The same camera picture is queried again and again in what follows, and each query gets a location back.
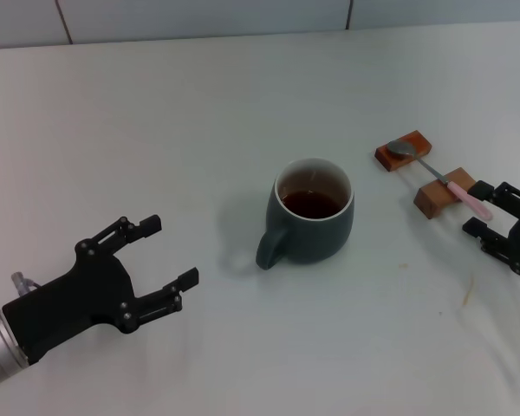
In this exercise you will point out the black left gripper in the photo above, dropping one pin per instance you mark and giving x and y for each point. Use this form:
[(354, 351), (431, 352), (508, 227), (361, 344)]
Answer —
[(78, 299)]

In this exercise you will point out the grey cup with tea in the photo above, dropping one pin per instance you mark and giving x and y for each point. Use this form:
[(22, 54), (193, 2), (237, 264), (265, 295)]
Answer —
[(312, 238)]

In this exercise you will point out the light brown arched wooden block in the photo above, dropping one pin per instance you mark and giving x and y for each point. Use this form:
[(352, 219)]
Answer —
[(433, 197)]

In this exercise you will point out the reddish flat wooden block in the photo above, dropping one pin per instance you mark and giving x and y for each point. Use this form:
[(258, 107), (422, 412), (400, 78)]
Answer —
[(420, 143)]

